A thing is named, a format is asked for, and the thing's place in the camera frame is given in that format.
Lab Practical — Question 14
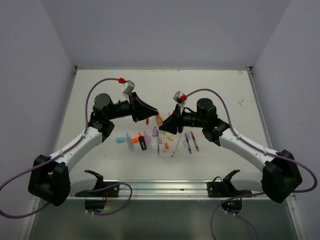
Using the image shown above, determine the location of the purple highlighter cap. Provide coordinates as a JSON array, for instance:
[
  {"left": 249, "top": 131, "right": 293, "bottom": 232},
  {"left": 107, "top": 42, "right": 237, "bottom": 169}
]
[{"left": 152, "top": 127, "right": 159, "bottom": 137}]

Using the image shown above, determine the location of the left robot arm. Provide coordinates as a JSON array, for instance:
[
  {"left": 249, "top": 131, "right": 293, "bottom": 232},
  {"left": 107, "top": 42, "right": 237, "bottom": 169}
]
[{"left": 28, "top": 92, "right": 159, "bottom": 206}]

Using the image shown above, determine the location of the orange highlighter cap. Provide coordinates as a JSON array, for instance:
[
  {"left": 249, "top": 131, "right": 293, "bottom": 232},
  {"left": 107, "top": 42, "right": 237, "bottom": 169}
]
[{"left": 131, "top": 137, "right": 139, "bottom": 144}]

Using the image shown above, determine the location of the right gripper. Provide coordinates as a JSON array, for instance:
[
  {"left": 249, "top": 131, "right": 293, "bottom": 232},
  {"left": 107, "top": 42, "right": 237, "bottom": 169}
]
[{"left": 159, "top": 103, "right": 207, "bottom": 134}]

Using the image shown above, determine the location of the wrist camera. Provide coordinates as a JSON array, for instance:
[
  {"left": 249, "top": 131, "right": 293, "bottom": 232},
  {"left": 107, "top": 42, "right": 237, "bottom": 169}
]
[
  {"left": 173, "top": 91, "right": 187, "bottom": 112},
  {"left": 122, "top": 80, "right": 135, "bottom": 97}
]

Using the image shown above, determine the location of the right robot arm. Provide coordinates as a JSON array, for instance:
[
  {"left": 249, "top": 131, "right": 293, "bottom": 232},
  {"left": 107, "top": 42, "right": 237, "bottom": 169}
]
[{"left": 159, "top": 98, "right": 303, "bottom": 203}]

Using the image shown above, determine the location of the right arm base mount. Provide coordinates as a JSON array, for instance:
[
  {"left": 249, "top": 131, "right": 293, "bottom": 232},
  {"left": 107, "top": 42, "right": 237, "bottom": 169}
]
[{"left": 206, "top": 169, "right": 252, "bottom": 215}]

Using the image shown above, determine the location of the purple highlighter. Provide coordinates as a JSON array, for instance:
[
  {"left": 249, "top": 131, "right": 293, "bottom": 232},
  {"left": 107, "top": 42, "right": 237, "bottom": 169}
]
[{"left": 143, "top": 131, "right": 152, "bottom": 150}]

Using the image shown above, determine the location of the red gel pen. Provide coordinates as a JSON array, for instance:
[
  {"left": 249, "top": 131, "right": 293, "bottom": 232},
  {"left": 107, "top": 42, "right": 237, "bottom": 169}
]
[{"left": 190, "top": 131, "right": 200, "bottom": 152}]

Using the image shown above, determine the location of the blue gel pen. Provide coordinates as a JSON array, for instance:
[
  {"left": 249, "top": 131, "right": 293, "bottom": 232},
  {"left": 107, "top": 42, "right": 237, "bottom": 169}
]
[{"left": 184, "top": 132, "right": 192, "bottom": 154}]

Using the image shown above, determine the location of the light blue highlighter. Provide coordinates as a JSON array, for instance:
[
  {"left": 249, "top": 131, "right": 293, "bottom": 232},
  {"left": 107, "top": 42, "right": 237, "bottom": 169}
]
[{"left": 125, "top": 133, "right": 135, "bottom": 152}]

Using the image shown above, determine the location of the black orange highlighter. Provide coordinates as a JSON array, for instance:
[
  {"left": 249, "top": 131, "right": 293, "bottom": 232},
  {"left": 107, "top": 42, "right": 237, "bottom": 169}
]
[{"left": 138, "top": 133, "right": 147, "bottom": 151}]

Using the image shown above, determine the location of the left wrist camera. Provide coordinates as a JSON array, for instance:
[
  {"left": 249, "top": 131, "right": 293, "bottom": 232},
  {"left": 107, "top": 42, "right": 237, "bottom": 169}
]
[{"left": 122, "top": 80, "right": 135, "bottom": 97}]

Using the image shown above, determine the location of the clear purple gel pen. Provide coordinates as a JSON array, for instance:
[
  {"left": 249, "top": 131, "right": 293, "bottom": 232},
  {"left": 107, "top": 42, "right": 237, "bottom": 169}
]
[{"left": 156, "top": 133, "right": 160, "bottom": 155}]

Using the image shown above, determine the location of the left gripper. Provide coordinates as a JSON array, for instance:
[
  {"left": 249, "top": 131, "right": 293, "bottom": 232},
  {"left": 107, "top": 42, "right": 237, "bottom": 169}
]
[{"left": 106, "top": 92, "right": 158, "bottom": 123}]

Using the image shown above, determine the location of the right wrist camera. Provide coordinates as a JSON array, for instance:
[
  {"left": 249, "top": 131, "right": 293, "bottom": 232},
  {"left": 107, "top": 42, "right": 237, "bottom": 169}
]
[{"left": 173, "top": 91, "right": 187, "bottom": 112}]

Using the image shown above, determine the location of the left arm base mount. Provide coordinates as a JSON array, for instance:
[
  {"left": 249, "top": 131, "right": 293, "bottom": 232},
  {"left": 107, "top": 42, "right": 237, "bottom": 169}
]
[{"left": 74, "top": 169, "right": 120, "bottom": 216}]

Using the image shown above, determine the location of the aluminium front rail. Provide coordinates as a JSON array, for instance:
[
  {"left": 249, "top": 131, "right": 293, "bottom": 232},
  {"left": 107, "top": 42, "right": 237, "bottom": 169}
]
[{"left": 69, "top": 180, "right": 262, "bottom": 200}]

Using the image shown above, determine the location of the white orange marker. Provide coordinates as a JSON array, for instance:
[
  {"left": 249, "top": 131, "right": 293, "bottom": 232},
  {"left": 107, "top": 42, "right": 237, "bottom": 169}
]
[{"left": 167, "top": 141, "right": 174, "bottom": 158}]

